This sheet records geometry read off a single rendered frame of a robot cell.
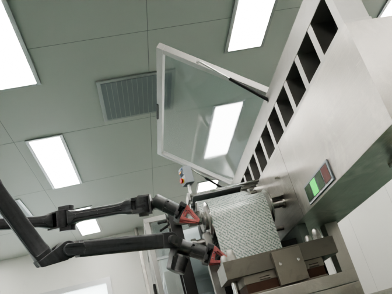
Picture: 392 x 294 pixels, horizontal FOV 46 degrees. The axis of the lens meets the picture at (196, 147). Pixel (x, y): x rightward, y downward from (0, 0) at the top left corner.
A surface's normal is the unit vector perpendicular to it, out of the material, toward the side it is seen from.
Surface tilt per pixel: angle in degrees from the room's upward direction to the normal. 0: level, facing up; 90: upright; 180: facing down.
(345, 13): 90
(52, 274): 90
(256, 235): 90
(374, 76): 90
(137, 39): 180
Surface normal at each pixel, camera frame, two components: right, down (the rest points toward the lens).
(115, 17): 0.25, 0.88
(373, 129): -0.97, 0.19
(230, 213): 0.07, -0.43
